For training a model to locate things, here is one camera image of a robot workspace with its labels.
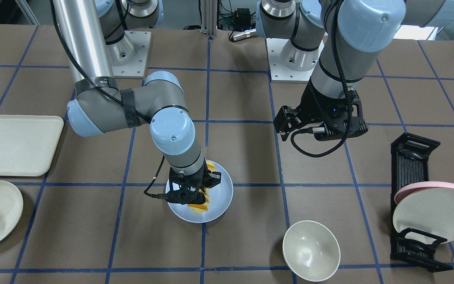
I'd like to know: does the black dish rack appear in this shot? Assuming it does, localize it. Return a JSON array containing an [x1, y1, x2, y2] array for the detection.
[[390, 133, 454, 273]]

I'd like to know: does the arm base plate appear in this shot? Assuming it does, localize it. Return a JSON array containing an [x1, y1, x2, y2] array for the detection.
[[266, 38, 324, 83], [106, 30, 152, 79]]

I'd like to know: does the cream bowl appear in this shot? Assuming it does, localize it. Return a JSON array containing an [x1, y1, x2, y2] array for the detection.
[[282, 220, 342, 282]]

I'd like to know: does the light blue plate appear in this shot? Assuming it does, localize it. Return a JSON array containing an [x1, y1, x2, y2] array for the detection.
[[168, 160, 234, 223]]

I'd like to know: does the cream plate in rack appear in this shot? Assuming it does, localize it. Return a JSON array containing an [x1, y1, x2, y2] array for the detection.
[[393, 189, 454, 241]]

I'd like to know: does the yellow sliced bread loaf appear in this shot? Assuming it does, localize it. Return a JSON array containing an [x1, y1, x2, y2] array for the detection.
[[187, 160, 216, 215]]

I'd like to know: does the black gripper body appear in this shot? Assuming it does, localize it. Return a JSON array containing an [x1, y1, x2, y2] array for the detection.
[[273, 82, 348, 141], [166, 166, 221, 205]]

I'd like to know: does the cream rectangular tray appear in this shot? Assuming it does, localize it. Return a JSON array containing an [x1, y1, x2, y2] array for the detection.
[[0, 115, 64, 177]]

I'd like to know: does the pink plate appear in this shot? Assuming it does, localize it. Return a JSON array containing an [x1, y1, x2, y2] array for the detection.
[[392, 181, 454, 204]]

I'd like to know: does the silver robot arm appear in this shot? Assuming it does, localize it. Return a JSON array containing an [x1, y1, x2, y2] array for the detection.
[[50, 0, 406, 182], [255, 0, 454, 158]]

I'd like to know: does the aluminium frame post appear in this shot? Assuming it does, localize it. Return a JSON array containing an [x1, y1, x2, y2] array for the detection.
[[199, 0, 219, 38]]

